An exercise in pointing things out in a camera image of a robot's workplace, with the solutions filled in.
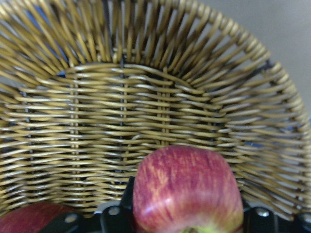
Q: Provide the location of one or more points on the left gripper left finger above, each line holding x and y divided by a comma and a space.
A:
110, 217

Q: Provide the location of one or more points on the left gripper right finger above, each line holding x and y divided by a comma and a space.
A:
259, 219

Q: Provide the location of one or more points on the red yellow apple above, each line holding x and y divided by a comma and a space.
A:
183, 189

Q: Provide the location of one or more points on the dark red basket apple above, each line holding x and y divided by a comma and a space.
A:
31, 218

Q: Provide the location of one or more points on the woven wicker basket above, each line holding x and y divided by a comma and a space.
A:
88, 88

